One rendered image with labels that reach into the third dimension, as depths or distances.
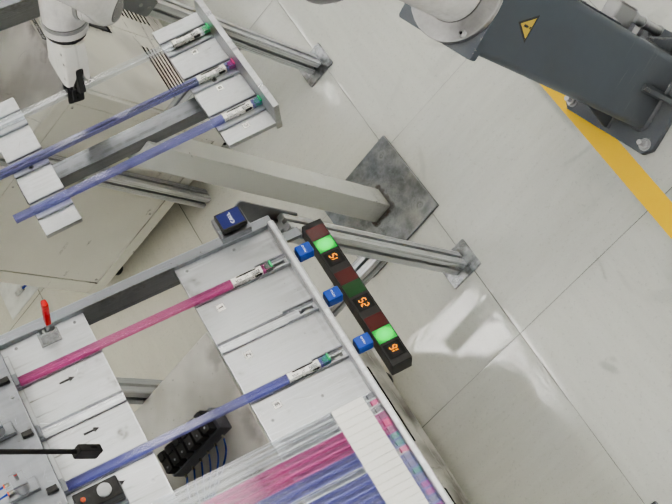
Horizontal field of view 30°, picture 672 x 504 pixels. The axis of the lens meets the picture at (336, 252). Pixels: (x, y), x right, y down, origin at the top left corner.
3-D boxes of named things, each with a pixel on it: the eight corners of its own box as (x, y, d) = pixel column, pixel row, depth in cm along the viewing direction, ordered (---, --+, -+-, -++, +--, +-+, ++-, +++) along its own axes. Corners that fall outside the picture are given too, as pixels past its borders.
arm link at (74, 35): (32, 7, 228) (34, 20, 230) (51, 37, 224) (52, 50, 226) (76, -6, 231) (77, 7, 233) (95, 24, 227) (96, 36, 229)
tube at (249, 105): (259, 99, 238) (258, 94, 237) (262, 104, 237) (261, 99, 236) (14, 218, 227) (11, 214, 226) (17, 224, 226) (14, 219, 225)
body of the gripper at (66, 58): (35, 14, 230) (42, 59, 239) (56, 48, 225) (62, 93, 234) (73, 2, 233) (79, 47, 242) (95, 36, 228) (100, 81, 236)
